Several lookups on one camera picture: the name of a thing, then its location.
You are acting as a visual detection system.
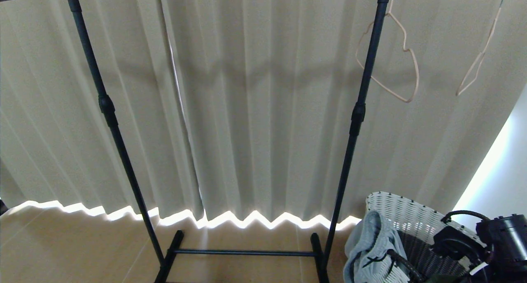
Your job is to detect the pale grey shorts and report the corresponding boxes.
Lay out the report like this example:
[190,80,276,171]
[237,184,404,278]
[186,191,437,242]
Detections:
[343,210,410,283]

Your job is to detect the pink clothes hanger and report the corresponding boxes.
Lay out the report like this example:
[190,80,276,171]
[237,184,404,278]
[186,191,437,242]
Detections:
[455,0,508,97]
[355,0,420,104]

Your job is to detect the black clothes rack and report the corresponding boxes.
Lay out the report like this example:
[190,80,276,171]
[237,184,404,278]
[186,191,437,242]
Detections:
[0,0,527,283]

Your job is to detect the white laundry basket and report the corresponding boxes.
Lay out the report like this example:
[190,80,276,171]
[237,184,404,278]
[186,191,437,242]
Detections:
[365,191,494,283]

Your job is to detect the beige curtain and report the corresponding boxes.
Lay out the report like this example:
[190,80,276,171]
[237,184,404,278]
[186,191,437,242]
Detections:
[0,0,527,231]

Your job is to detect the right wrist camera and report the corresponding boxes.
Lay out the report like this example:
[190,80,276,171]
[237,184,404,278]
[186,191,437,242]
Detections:
[430,225,485,271]

